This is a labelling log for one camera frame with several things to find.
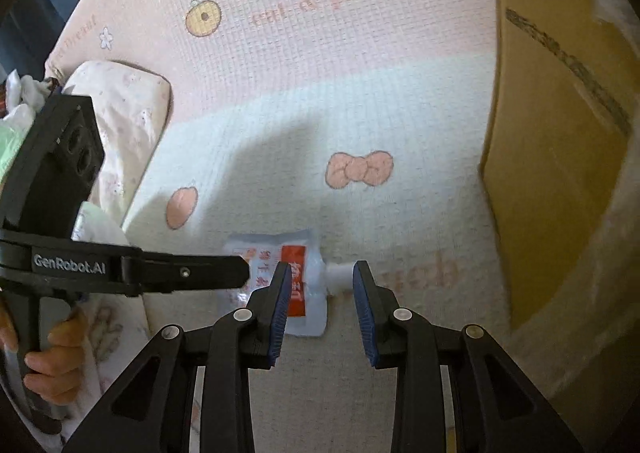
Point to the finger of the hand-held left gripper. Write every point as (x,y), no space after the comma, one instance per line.
(190,274)

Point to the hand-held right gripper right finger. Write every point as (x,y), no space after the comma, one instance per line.
(365,313)

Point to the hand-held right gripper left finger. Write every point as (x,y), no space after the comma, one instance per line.
(280,313)

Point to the white spout pouch red label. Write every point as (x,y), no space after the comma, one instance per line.
(312,283)

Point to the brown cardboard box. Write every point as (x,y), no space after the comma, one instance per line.
(550,133)

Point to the person's left hand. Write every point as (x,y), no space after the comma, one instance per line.
(65,363)

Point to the light green bag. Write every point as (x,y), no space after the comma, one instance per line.
(12,153)

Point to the white crumpled cloth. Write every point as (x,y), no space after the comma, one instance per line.
(27,93)

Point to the cream pillow with pink prints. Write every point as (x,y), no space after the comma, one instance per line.
(130,133)

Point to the pink cat print bed mat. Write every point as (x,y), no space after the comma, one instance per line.
(325,108)

